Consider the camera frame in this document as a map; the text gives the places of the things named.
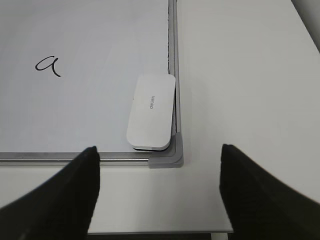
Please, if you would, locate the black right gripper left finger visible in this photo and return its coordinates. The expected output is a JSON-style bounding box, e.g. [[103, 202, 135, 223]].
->
[[0, 146, 100, 240]]

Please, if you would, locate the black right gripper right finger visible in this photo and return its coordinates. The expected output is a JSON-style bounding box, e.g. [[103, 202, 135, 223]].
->
[[219, 144, 320, 240]]

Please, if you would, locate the white board eraser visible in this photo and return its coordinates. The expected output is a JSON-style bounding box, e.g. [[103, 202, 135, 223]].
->
[[126, 74, 176, 151]]

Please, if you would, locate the whiteboard with aluminium frame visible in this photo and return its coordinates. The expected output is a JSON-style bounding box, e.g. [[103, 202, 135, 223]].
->
[[0, 0, 183, 169]]

